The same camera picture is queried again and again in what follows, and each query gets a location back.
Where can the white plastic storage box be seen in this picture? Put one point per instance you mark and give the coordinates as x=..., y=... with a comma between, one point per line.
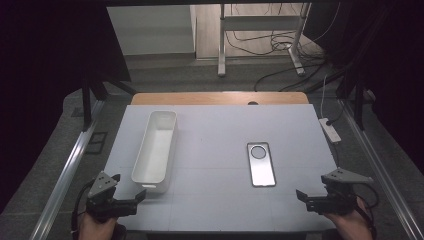
x=155, y=153

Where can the aluminium rail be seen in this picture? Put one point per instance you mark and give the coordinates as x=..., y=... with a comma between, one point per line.
x=66, y=173
x=383, y=173

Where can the white metal desk frame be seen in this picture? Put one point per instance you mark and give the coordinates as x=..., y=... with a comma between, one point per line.
x=221, y=40

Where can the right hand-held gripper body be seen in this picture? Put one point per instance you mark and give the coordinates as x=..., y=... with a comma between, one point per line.
x=338, y=200

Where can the wooden table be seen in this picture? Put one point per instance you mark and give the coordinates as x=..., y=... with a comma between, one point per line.
x=200, y=98

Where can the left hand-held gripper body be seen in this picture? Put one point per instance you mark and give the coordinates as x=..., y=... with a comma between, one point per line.
x=106, y=205

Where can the person's left hand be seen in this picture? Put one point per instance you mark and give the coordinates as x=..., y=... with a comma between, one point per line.
x=96, y=229

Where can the person's right hand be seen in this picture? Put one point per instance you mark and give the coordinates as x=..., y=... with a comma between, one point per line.
x=350, y=223

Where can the white table board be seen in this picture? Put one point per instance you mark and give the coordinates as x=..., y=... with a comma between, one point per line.
x=213, y=140

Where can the black metal stand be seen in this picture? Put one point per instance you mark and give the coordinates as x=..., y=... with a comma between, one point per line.
x=359, y=106
x=86, y=106

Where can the dark floor frame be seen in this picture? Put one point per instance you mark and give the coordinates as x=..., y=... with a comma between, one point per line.
x=96, y=142

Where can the white power strip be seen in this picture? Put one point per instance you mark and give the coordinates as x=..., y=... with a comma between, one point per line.
x=330, y=130

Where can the black curtain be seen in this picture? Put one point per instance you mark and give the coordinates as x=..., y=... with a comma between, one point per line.
x=393, y=66
x=50, y=66

